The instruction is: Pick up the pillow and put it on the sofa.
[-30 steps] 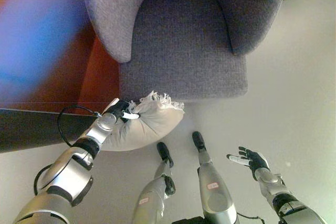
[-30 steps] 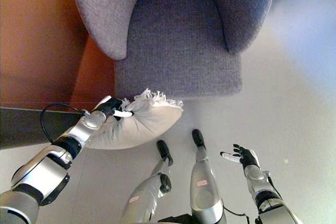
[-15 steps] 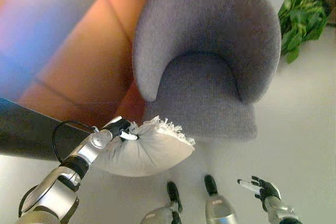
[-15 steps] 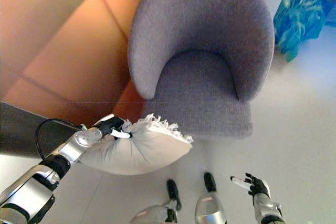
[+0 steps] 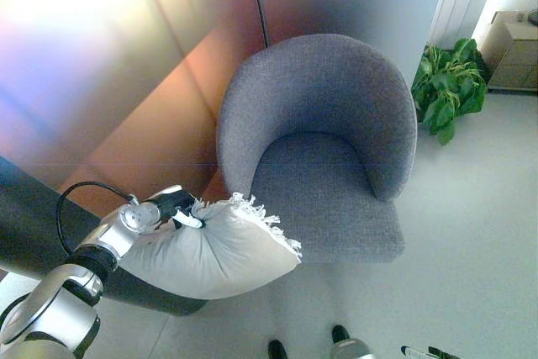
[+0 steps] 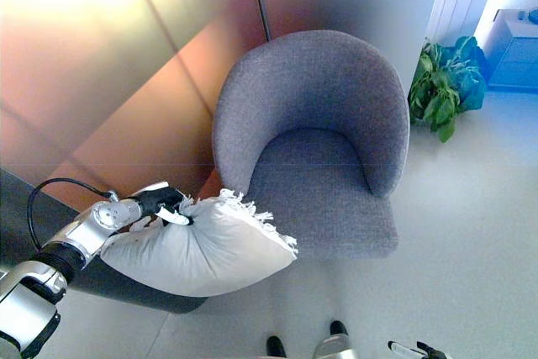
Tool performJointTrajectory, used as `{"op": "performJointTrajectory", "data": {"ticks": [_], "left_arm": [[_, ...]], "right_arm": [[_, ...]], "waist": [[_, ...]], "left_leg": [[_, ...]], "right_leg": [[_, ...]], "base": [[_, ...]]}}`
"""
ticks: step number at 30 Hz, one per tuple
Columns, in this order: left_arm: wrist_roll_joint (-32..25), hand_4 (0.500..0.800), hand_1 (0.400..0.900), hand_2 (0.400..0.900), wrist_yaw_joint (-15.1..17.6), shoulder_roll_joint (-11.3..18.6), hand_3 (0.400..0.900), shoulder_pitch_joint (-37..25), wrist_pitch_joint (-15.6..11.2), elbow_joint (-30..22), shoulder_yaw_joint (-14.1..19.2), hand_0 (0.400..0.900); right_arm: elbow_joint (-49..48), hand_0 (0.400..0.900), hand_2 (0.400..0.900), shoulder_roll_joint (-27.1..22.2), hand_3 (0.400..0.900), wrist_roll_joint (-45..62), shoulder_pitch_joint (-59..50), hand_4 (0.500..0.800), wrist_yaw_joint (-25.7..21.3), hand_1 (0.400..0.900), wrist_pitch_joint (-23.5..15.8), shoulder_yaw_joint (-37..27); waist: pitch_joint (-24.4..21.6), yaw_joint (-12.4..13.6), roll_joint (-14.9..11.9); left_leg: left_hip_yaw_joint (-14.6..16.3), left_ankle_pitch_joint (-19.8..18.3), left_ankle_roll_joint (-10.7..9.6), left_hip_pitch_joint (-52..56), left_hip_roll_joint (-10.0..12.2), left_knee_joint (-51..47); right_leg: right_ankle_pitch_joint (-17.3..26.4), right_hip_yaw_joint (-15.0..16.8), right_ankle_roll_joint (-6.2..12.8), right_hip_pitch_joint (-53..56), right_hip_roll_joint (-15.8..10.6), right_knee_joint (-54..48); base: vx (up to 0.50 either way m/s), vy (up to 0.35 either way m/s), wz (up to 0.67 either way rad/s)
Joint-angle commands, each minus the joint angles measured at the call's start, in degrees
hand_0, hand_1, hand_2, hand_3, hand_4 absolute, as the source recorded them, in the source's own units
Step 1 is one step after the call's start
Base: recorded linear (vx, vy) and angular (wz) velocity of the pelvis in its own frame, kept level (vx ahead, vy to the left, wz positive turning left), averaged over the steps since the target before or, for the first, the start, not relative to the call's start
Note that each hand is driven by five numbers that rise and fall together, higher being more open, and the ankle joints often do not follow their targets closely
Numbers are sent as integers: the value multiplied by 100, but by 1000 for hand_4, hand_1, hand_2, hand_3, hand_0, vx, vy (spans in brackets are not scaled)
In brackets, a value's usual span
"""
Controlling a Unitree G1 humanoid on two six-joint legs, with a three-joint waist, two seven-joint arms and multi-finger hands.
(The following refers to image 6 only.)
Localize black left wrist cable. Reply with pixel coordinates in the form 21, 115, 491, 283
26, 177, 119, 251

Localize black left robot foot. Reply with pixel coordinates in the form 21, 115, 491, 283
266, 335, 287, 359

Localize green leafy potted plant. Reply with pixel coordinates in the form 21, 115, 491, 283
408, 34, 488, 144

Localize silver right robot leg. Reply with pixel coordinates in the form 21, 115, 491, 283
314, 332, 361, 359

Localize grey fabric tub armchair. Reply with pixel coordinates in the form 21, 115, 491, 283
211, 29, 411, 262

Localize white fringed pillow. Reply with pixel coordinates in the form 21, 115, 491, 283
99, 187, 299, 298

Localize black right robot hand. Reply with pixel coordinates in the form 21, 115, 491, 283
387, 339, 456, 359

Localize blue drawer cabinet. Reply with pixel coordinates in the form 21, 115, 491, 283
490, 8, 538, 92

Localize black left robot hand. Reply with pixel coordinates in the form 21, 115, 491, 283
136, 182, 195, 227

